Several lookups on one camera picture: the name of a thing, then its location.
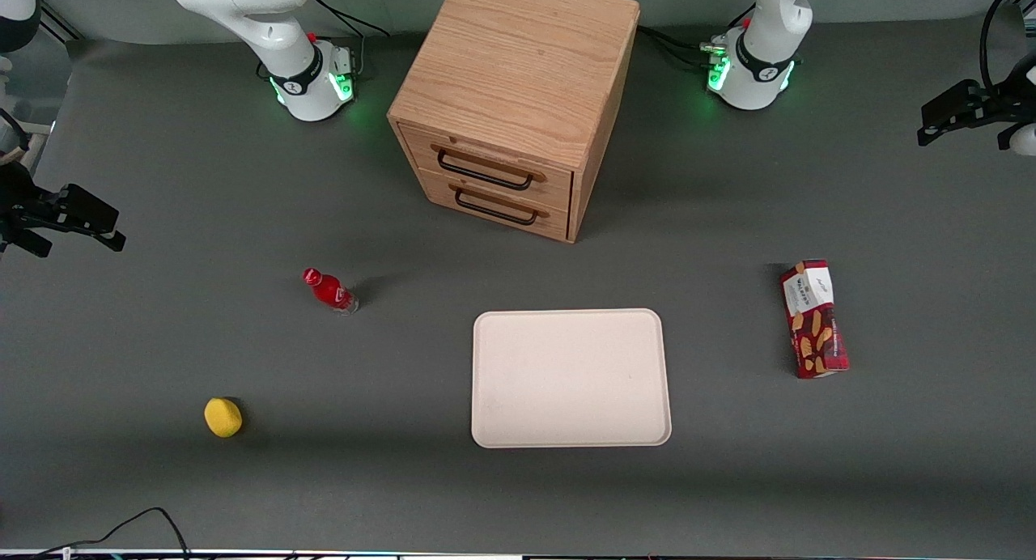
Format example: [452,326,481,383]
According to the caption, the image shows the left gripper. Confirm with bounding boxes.
[917,54,1036,151]

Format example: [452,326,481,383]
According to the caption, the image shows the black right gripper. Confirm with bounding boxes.
[0,162,128,259]

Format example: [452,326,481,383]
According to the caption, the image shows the red cookie box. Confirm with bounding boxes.
[779,259,851,380]

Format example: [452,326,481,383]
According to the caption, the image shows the beige rectangular tray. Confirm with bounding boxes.
[471,308,673,449]

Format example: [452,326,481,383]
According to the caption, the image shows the yellow lemon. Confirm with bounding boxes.
[203,397,244,439]

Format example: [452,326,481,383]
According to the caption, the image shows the red plastic drink bottle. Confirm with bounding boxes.
[302,267,359,316]

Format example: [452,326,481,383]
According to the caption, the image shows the wooden drawer cabinet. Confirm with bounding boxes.
[387,0,642,244]

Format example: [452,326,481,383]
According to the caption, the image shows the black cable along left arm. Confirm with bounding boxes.
[979,0,1036,91]

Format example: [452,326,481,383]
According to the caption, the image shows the black cable at table edge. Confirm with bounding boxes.
[31,507,192,560]

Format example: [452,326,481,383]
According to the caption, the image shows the black cables at left arm base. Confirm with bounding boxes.
[636,2,758,74]

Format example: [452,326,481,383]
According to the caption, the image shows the black cables at arm base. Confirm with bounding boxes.
[309,0,391,75]
[636,2,758,74]

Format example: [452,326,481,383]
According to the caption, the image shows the black cables at right arm base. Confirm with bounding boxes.
[309,0,391,75]

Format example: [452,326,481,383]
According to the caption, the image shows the black metal drawer handle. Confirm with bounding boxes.
[431,143,546,193]
[448,184,550,227]

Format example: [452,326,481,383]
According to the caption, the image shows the wooden drawer with handle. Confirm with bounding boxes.
[398,123,575,214]
[419,170,572,244]

